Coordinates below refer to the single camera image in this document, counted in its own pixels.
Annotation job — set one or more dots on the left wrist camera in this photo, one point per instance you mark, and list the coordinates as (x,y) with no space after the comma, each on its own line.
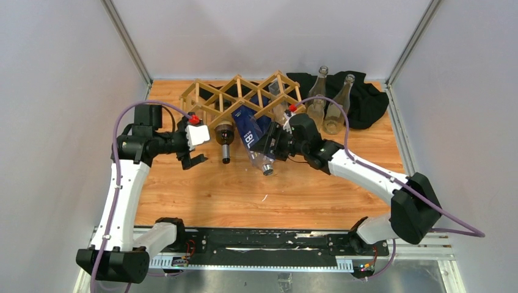
(197,135)

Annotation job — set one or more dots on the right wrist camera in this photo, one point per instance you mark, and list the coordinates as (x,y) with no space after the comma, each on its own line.
(288,115)

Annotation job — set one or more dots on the blue labelled bottle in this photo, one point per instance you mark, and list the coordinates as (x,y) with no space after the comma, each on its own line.
(250,133)

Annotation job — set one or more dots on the clear bottle dark label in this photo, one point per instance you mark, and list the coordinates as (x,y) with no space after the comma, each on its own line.
(334,121)

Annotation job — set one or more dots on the black cloth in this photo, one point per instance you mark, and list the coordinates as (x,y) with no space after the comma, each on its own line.
(367,103)

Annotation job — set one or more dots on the clear glass bottle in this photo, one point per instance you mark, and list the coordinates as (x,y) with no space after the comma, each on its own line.
(315,107)

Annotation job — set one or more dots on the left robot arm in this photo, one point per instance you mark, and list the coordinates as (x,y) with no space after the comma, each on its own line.
(114,253)

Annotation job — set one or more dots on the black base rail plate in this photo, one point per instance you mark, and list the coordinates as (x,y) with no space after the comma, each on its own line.
(267,249)

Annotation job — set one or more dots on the dark green wine bottle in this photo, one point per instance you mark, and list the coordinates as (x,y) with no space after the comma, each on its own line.
(225,135)

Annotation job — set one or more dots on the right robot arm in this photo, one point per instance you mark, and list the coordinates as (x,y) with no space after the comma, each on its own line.
(411,198)

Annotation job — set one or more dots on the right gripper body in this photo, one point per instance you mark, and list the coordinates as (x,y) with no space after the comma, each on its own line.
(286,145)

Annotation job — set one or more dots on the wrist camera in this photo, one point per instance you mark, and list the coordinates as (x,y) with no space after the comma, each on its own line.
(197,135)
(288,115)

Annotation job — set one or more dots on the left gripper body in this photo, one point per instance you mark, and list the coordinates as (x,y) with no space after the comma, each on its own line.
(178,144)

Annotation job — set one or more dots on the wooden wine rack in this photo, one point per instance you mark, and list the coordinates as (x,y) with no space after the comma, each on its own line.
(217,105)

